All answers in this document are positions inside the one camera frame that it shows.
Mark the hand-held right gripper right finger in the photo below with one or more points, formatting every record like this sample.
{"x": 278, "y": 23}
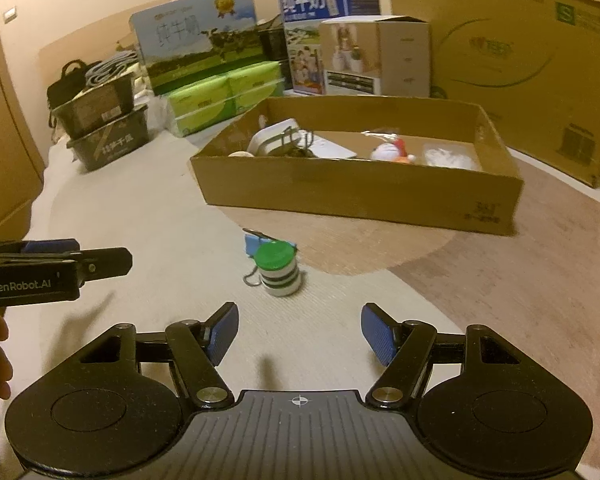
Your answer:
{"x": 377, "y": 332}

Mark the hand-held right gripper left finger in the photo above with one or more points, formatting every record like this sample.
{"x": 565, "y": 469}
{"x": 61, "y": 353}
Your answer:
{"x": 225, "y": 332}

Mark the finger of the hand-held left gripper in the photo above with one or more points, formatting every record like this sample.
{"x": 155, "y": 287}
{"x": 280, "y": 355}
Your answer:
{"x": 105, "y": 262}
{"x": 40, "y": 246}

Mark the green cap striped bottle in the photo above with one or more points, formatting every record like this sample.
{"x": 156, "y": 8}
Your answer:
{"x": 276, "y": 270}

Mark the cardboard tray box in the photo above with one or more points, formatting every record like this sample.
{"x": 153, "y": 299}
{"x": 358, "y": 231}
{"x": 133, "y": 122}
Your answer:
{"x": 355, "y": 190}

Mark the blue cat toy figure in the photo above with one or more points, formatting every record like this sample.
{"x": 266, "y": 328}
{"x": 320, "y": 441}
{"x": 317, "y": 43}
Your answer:
{"x": 390, "y": 152}

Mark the clear floss pick box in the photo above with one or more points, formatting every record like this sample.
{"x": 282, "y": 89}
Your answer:
{"x": 450, "y": 157}

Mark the white power strip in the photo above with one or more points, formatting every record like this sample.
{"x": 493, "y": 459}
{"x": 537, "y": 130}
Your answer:
{"x": 267, "y": 137}

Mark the wooden wardrobe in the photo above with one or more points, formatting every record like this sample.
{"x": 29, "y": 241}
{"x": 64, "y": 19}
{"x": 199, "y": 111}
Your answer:
{"x": 5, "y": 135}

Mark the dark rice box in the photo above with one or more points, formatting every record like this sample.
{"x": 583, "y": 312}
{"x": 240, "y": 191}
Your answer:
{"x": 95, "y": 107}
{"x": 110, "y": 140}

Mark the black bag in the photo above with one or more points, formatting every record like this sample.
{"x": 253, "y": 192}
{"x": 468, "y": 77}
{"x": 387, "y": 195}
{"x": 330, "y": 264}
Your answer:
{"x": 67, "y": 87}

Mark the white flat card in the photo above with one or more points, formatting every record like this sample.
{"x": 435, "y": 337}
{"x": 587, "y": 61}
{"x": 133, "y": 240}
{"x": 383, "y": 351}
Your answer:
{"x": 335, "y": 150}

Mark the green tissue multipack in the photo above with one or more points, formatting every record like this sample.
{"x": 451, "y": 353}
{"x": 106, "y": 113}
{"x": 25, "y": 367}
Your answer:
{"x": 205, "y": 100}

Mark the grey striped cloth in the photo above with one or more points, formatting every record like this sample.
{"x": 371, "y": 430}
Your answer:
{"x": 110, "y": 67}

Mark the green meadow milk carton box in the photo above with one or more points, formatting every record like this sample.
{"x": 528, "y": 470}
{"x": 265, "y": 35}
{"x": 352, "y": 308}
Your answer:
{"x": 190, "y": 40}

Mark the small white product box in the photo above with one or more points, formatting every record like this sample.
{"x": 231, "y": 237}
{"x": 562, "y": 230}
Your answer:
{"x": 380, "y": 60}

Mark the dark green carton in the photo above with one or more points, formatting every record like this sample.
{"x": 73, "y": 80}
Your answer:
{"x": 271, "y": 42}

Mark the large cardboard box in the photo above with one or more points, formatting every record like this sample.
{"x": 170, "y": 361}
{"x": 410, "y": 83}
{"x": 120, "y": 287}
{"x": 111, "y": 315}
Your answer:
{"x": 505, "y": 60}

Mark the blue milk carton box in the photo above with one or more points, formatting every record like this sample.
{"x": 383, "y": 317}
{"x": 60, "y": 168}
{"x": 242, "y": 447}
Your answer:
{"x": 305, "y": 10}

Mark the white light switch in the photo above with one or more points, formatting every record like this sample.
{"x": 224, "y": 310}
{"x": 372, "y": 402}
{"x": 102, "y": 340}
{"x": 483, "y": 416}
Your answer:
{"x": 11, "y": 14}

